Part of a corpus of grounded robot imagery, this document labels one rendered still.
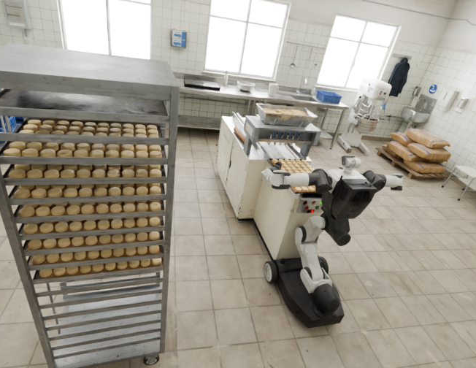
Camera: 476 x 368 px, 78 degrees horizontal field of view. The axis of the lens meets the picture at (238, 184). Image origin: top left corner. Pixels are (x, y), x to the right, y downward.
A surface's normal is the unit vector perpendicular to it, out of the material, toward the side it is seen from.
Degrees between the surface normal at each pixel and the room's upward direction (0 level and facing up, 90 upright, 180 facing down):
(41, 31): 90
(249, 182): 90
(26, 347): 0
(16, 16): 90
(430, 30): 90
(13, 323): 0
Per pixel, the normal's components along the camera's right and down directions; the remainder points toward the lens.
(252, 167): 0.26, 0.53
